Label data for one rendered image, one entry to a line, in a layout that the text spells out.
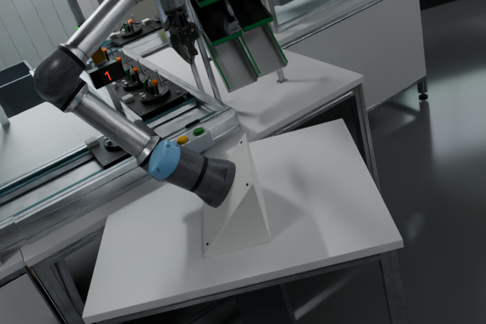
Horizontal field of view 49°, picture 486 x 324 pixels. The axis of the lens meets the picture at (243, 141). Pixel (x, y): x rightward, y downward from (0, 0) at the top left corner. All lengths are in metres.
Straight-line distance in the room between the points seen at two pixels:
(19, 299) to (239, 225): 0.88
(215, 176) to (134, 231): 0.38
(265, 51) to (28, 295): 1.30
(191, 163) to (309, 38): 1.63
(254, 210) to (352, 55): 1.94
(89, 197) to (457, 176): 1.97
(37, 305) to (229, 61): 1.17
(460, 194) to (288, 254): 1.62
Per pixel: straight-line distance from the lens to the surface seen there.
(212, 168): 1.57
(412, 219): 2.83
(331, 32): 3.12
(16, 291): 2.02
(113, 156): 2.04
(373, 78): 3.43
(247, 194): 1.43
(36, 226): 1.97
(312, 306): 2.51
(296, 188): 1.72
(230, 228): 1.50
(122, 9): 1.60
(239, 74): 2.19
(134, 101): 2.43
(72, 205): 1.96
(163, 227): 1.75
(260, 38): 2.29
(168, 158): 1.53
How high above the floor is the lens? 1.87
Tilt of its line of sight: 30 degrees down
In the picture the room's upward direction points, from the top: 17 degrees counter-clockwise
